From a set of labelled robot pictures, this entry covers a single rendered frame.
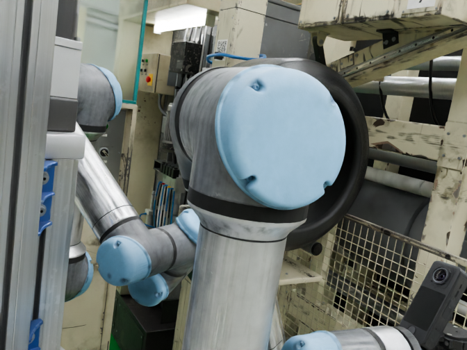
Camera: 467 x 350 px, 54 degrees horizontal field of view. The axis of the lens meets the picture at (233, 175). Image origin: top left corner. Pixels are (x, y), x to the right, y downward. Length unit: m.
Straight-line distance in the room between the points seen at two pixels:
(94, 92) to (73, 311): 1.13
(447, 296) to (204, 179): 0.38
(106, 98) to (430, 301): 0.70
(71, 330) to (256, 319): 1.55
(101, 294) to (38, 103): 1.41
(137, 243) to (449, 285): 0.44
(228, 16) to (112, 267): 1.18
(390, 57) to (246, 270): 1.28
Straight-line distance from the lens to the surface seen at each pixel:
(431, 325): 0.65
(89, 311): 1.94
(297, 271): 1.60
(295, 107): 0.38
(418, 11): 1.43
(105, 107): 0.99
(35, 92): 0.56
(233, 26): 1.67
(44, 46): 0.57
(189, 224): 0.79
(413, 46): 1.58
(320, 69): 1.39
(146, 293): 0.86
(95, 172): 0.78
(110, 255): 0.71
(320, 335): 0.57
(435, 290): 0.67
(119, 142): 1.81
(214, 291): 0.43
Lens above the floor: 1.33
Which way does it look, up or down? 9 degrees down
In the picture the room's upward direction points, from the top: 9 degrees clockwise
